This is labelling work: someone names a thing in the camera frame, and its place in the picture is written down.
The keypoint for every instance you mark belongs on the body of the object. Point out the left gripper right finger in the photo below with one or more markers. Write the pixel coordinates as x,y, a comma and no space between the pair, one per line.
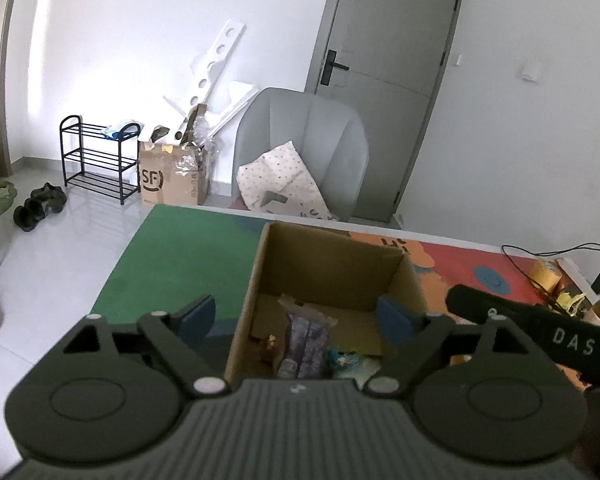
412,347

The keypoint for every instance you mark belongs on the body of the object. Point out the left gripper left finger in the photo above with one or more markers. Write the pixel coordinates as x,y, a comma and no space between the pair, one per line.
174,339

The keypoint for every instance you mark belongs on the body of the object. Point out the orange red snack packet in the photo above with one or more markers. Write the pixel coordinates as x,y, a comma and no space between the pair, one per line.
268,349

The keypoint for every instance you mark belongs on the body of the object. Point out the long purple snack packet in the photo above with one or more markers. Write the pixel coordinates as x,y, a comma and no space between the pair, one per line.
303,354

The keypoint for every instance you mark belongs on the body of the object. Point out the yellow crumpled wrapper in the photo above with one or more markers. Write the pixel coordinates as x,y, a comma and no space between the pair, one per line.
574,302

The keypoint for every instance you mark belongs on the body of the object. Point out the white power strip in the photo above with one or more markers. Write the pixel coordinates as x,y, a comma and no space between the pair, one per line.
571,271

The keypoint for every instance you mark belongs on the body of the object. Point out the colourful cat table mat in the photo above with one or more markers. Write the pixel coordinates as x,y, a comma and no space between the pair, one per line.
246,264

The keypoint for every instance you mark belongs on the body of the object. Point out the yellow tape roll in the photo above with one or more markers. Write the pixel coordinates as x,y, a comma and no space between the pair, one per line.
544,275

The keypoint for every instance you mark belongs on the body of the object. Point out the open cardboard box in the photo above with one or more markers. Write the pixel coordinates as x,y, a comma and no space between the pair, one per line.
341,275

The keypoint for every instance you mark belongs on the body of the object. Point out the SF cardboard box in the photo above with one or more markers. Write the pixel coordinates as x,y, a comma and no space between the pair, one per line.
170,173

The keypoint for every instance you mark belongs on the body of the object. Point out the black shoes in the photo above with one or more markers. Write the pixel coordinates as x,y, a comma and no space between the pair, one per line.
50,199

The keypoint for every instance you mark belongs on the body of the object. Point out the dotted white cushion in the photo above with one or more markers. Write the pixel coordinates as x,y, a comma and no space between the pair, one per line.
278,182

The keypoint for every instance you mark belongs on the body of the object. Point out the black shoe rack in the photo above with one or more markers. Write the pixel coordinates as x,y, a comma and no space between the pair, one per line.
100,159

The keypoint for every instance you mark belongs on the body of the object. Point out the grey armchair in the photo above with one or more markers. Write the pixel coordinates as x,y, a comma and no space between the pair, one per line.
328,135

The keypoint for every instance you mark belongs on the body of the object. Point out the white perforated board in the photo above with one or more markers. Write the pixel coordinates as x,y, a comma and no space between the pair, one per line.
203,84

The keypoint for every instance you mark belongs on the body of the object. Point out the grey door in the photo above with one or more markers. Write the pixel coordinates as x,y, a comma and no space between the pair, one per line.
386,59

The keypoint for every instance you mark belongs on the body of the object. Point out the black charger with cable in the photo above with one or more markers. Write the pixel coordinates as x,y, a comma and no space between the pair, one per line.
585,255

